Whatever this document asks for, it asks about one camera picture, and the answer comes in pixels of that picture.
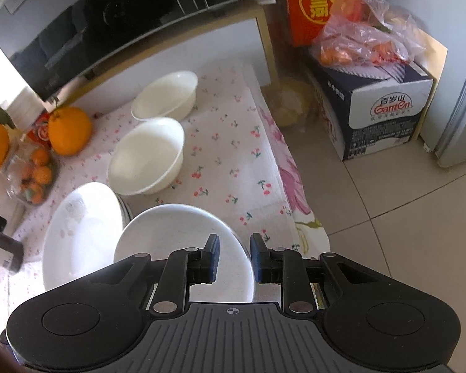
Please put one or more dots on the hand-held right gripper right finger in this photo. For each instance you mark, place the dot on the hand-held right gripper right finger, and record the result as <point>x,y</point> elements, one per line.
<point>257,258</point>

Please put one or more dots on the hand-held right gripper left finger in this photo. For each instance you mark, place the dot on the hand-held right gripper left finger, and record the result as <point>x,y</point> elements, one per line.
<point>212,258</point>

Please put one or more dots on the white straight-sided bowl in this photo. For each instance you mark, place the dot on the white straight-sided bowl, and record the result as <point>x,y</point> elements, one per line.
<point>171,233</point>

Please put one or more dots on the white round bowl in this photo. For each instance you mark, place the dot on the white round bowl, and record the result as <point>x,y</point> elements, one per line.
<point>147,155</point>
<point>165,95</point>

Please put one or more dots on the white plate with faint flowers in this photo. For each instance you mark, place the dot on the white plate with faint flowers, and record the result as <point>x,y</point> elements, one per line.
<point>81,233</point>

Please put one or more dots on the pink floral cloth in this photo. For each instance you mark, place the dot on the pink floral cloth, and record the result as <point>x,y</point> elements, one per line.
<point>295,178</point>

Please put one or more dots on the yellowish plastic bag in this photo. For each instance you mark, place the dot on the yellowish plastic bag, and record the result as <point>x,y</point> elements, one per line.
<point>291,103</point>

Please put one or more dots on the dark blue cardboard box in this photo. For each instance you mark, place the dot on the dark blue cardboard box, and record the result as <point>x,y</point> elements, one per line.
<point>380,112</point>

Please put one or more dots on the bag of small tangerines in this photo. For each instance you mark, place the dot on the bag of small tangerines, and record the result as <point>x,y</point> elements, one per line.
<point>37,173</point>

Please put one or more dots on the dark jar with white label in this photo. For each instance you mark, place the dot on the dark jar with white label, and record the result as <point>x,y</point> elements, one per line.
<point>2,241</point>

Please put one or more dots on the plastic bag of oranges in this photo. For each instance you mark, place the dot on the plastic bag of oranges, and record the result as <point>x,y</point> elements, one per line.
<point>365,35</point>

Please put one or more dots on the red carton box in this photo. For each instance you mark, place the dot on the red carton box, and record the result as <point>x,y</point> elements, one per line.
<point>314,7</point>

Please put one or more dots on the black microwave oven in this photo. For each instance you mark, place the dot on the black microwave oven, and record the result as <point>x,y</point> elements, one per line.
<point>101,19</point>

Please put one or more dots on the beige cardboard sheet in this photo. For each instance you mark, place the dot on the beige cardboard sheet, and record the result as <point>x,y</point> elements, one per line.
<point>435,48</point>

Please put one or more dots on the grey refrigerator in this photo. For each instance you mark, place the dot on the grey refrigerator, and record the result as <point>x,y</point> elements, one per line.
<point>454,66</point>

